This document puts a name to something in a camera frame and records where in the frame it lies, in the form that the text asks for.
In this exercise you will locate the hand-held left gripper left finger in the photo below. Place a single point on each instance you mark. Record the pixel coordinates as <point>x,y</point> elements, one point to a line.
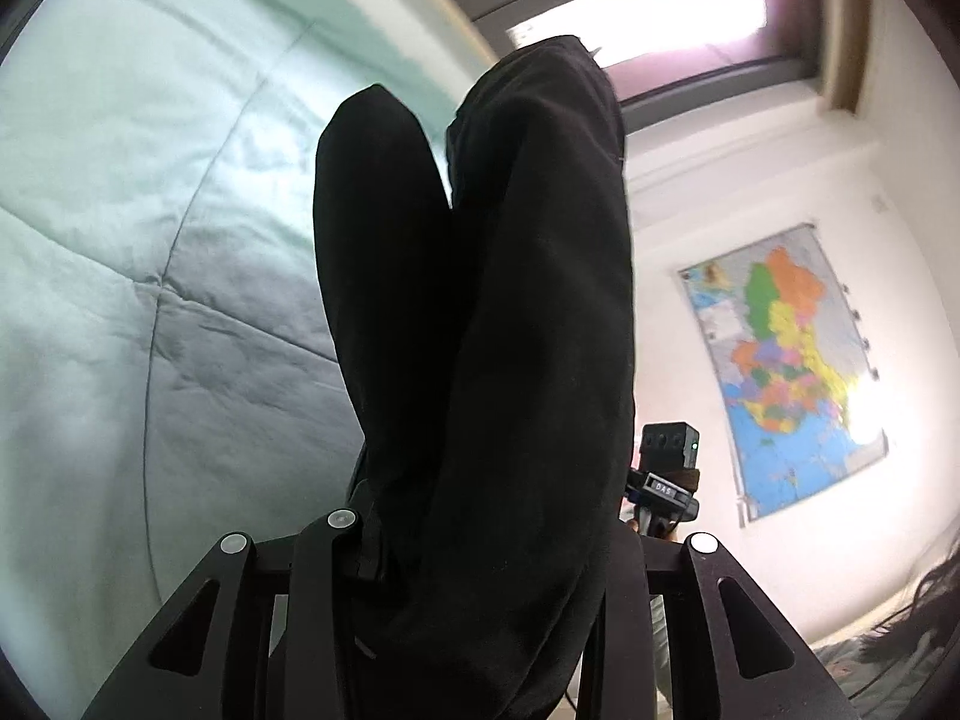
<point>330,562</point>

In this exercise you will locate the black hooded jacket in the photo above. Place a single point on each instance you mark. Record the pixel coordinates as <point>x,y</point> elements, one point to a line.
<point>487,315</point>

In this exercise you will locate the person's patterned clothing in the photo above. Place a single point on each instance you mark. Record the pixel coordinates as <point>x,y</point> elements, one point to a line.
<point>862,664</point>

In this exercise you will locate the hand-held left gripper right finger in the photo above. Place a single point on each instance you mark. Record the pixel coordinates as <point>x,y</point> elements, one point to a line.
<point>634,615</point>

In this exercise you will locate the person's dark hair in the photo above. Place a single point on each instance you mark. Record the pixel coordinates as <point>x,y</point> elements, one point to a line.
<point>930,600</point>

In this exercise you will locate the teal bed duvet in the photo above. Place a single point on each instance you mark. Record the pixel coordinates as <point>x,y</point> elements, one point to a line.
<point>150,202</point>

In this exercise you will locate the window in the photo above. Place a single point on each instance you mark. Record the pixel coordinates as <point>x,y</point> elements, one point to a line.
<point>637,15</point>

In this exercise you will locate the colourful wall map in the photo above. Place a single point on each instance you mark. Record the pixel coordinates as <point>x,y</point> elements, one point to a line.
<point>787,360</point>

